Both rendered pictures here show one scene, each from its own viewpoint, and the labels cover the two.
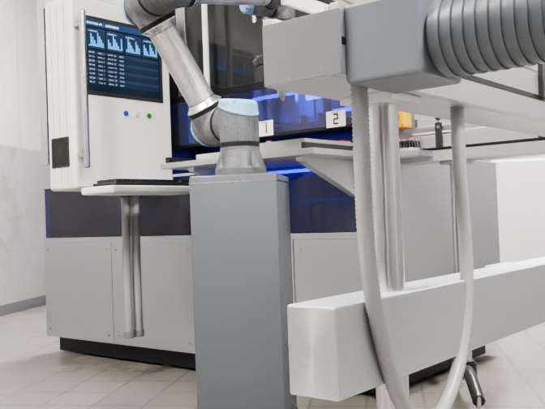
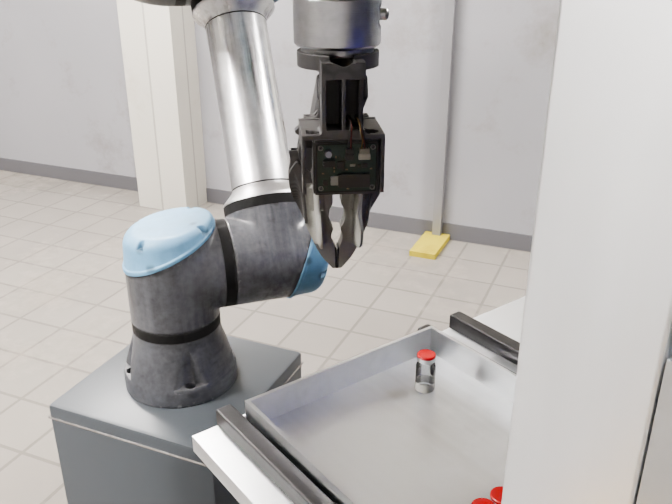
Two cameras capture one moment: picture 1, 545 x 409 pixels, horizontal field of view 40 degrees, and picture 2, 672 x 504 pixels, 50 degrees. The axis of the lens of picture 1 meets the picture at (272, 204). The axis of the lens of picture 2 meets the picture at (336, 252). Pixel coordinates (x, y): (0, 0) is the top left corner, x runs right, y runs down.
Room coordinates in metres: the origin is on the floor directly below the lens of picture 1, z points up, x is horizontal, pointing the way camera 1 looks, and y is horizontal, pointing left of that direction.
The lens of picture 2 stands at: (2.60, -0.69, 1.35)
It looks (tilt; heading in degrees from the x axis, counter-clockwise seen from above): 24 degrees down; 104
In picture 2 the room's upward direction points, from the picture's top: straight up
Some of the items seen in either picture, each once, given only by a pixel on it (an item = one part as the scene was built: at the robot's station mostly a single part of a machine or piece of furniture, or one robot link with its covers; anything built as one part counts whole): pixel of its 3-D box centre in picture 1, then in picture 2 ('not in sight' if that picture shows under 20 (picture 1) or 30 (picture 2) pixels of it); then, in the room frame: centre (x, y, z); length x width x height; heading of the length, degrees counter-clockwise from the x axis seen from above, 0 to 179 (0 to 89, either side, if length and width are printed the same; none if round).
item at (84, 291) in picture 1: (255, 264); not in sight; (3.65, 0.09, 0.44); 2.06 x 1.00 x 0.88; 51
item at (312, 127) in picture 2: not in sight; (338, 120); (2.45, -0.07, 1.20); 0.09 x 0.08 x 0.12; 109
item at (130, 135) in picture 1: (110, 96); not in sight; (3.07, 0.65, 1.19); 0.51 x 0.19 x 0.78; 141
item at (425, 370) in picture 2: not in sight; (425, 372); (2.53, 0.00, 0.90); 0.02 x 0.02 x 0.04
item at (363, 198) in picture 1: (421, 262); not in sight; (1.12, -0.22, 0.59); 0.36 x 0.04 x 0.50; 141
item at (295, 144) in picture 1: (304, 149); (453, 452); (2.57, -0.12, 0.90); 0.34 x 0.26 x 0.04; 141
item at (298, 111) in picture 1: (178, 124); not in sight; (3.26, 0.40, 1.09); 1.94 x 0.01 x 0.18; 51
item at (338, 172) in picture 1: (329, 178); not in sight; (2.55, -0.20, 0.79); 0.34 x 0.03 x 0.13; 141
